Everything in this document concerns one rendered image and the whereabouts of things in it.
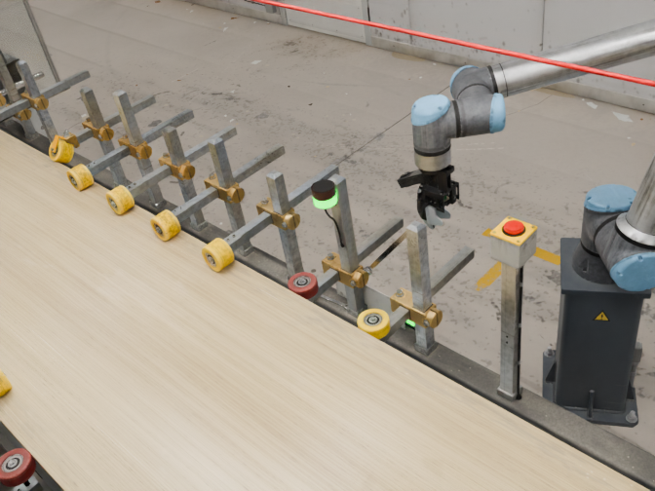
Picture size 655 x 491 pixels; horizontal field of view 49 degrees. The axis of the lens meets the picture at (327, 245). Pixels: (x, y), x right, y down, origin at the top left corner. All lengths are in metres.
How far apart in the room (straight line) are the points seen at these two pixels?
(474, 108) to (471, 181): 2.11
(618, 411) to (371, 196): 1.71
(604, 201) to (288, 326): 0.99
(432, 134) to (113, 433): 1.00
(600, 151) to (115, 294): 2.78
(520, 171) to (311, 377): 2.43
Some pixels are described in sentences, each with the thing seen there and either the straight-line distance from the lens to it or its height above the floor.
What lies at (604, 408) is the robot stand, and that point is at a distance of 2.74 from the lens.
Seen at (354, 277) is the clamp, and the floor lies 0.86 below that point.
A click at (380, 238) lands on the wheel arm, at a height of 0.86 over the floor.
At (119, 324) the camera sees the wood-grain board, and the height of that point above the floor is 0.90.
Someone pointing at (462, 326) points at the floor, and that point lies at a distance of 3.01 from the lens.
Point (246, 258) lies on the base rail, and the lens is 2.38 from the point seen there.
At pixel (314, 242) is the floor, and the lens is 3.52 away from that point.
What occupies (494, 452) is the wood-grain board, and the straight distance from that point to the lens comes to 1.53.
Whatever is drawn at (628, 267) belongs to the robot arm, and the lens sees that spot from 2.06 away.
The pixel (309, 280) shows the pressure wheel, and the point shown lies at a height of 0.90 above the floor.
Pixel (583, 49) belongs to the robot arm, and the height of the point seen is 1.37.
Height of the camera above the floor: 2.16
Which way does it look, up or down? 38 degrees down
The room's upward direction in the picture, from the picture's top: 10 degrees counter-clockwise
